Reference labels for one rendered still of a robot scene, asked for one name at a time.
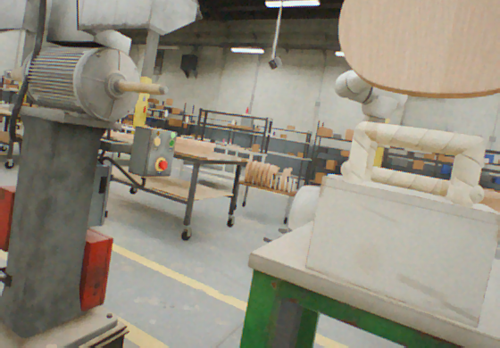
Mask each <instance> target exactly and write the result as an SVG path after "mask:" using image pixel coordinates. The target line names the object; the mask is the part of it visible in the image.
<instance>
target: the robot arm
mask: <svg viewBox="0 0 500 348"><path fill-rule="evenodd" d="M335 84H336V86H335V91H336V93H337V96H339V97H343V98H347V99H351V100H354V101H356V102H360V103H362V113H363V116H362V121H369V122H376V123H383V124H385V120H386V119H388V118H389V117H390V116H391V114H392V113H393V112H394V110H399V109H401V108H402V107H403V106H404V104H405V103H406V101H407V97H408V95H402V94H397V93H393V92H388V91H385V90H381V89H378V88H375V87H373V86H371V85H369V84H368V83H367V82H365V81H364V80H363V79H361V78H360V77H359V76H358V75H357V74H356V73H355V72H354V70H350V71H347V72H345V73H343V74H342V75H340V76H339V77H338V78H337V80H336V83H335ZM320 190H321V188H320V187H317V186H302V187H301V188H300V189H299V190H298V191H297V193H296V195H295V200H294V201H293V204H292V207H291V212H290V217H289V225H288V228H279V232H280V233H281V234H283V235H279V237H281V236H284V235H285V234H287V233H289V232H292V230H294V229H295V228H298V227H300V226H302V225H303V224H305V223H307V222H309V221H311V220H314V218H315V212H316V208H317V203H318V199H319V194H320ZM279 237H278V238H279Z"/></svg>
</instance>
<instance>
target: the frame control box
mask: <svg viewBox="0 0 500 348"><path fill-rule="evenodd" d="M156 130H158V129H156V128H146V127H139V126H136V128H135V134H134V140H133V146H132V150H131V156H130V162H129V173H132V174H135V175H138V176H140V177H141V179H142V182H141V185H140V184H139V183H138V182H137V181H136V180H135V179H134V178H133V177H131V176H130V174H129V173H128V172H127V171H126V170H125V169H123V168H122V166H121V165H119V164H118V163H117V162H116V161H115V160H114V159H112V158H111V157H109V156H104V157H102V159H101V160H100V162H98V163H97V165H104V161H105V160H108V161H109V162H110V163H112V164H113V165H114V166H115V167H116V168H117V169H118V170H119V171H120V172H121V173H122V174H123V175H124V176H125V177H126V178H127V179H129V180H130V181H131V182H132V183H133V184H134V185H135V186H137V187H138V188H143V187H144V186H145V184H146V179H147V177H169V176H170V175H171V168H172V163H173V157H174V151H175V145H176V141H177V132H174V133H175V134H176V136H175V138H174V139H171V133H172V132H171V131H167V130H162V129H159V130H160V131H161V135H160V136H159V137H157V136H156V135H155V132H156ZM156 138H159V139H160V144H159V145H155V144H154V141H155V139H156ZM171 140H173V141H174V142H175V145H174V146H170V142H171ZM162 161H167V162H168V167H167V169H166V170H161V168H160V166H159V163H160V162H162Z"/></svg>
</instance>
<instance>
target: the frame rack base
mask: <svg viewBox="0 0 500 348"><path fill-rule="evenodd" d="M499 235H500V213H499V212H497V211H495V210H493V209H492V208H490V207H488V206H486V205H485V204H477V203H476V204H473V207H470V206H469V207H466V206H461V205H458V204H454V203H450V199H447V198H446V197H445V196H441V195H433V194H429V193H424V192H421V191H417V190H412V189H408V188H403V187H396V186H388V185H383V184H379V183H375V182H363V184H358V183H354V182H349V181H345V180H344V179H343V178H337V177H332V176H327V177H322V182H321V190H320V194H319V199H318V203H317V208H316V212H315V218H314V223H313V227H312V236H311V241H310V244H309V249H308V254H307V259H306V264H305V267H306V268H307V269H311V270H314V271H316V272H319V273H321V274H324V275H328V276H331V277H333V278H337V279H340V280H342V281H345V282H347V283H350V284H352V285H355V286H358V287H360V288H363V289H368V290H371V291H373V292H376V293H378V294H382V295H384V296H386V297H389V298H392V299H394V300H397V301H401V302H405V303H408V304H410V305H412V306H414V307H417V308H419V309H422V310H425V311H430V312H433V313H435V314H437V315H440V316H443V317H444V318H447V319H453V320H456V321H458V322H460V323H463V324H465V325H468V326H469V327H478V325H479V319H480V315H481V311H482V307H483V303H484V300H485V295H486V291H487V288H488V281H489V277H490V273H491V269H492V266H493V261H494V258H495V253H496V247H497V243H498V238H499Z"/></svg>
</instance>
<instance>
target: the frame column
mask: <svg viewBox="0 0 500 348"><path fill-rule="evenodd" d="M20 116H21V120H22V123H23V125H22V126H23V135H22V141H21V158H20V166H19V172H18V178H17V184H16V190H15V197H14V204H13V209H12V227H11V234H10V240H9V246H8V253H7V259H6V263H7V265H6V272H8V273H9V274H10V275H11V276H12V278H11V283H12V284H11V287H8V286H6V285H5V284H4V287H3V290H2V294H1V297H0V320H1V321H2V322H4V323H5V325H6V326H7V327H9V328H10V329H11V330H12V331H13V332H14V333H15V334H17V335H18V336H19V337H21V338H27V337H30V336H33V335H35V334H37V333H40V332H42V331H45V330H47V329H49V328H50V327H53V326H55V325H57V324H62V323H63V322H64V321H67V320H69V319H72V318H74V317H77V316H79V315H80V314H83V313H84V312H81V308H80V299H79V285H80V279H81V273H82V262H83V256H84V250H85V245H86V239H87V233H88V223H89V217H90V205H91V199H92V194H93V187H94V183H95V176H96V165H97V159H98V154H99V148H100V143H101V139H102V138H103V136H104V134H105V133H106V131H107V130H108V129H106V128H93V127H87V126H80V125H73V124H67V123H61V122H58V121H53V120H42V119H38V118H35V117H30V116H27V115H23V114H20Z"/></svg>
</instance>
